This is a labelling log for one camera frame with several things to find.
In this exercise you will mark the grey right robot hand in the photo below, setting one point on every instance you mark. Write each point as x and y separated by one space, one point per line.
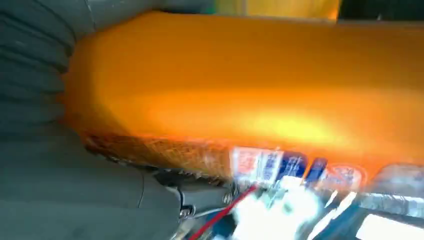
66 192

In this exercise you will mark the ribbed grey right arm sleeve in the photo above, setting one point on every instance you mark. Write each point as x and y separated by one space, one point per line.
30 66

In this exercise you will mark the red pole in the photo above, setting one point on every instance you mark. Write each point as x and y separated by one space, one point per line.
225 208

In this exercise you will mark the yellow plastic sheet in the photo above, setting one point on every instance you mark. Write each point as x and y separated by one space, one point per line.
281 8

